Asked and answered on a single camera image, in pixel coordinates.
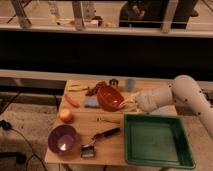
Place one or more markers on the cream soft gripper finger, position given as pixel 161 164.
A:
pixel 129 104

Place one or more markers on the red-orange bowl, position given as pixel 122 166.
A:
pixel 109 98

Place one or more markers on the green plastic tray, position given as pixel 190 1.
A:
pixel 156 141

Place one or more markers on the yellow banana toy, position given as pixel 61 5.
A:
pixel 77 88

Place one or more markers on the cloth-covered white gripper body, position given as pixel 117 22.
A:
pixel 150 100

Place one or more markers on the blue sponge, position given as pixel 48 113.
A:
pixel 91 102

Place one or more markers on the light blue lid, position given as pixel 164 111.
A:
pixel 161 111

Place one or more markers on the black-handled spatula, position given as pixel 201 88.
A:
pixel 88 150

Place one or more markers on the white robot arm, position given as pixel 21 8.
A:
pixel 183 88

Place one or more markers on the blue plastic cup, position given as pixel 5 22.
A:
pixel 129 85

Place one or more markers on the orange carrot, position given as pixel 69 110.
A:
pixel 71 102

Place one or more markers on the small metal fork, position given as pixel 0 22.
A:
pixel 101 119

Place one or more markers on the red-yellow apple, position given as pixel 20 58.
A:
pixel 65 115

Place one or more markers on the purple bowl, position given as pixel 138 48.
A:
pixel 62 139

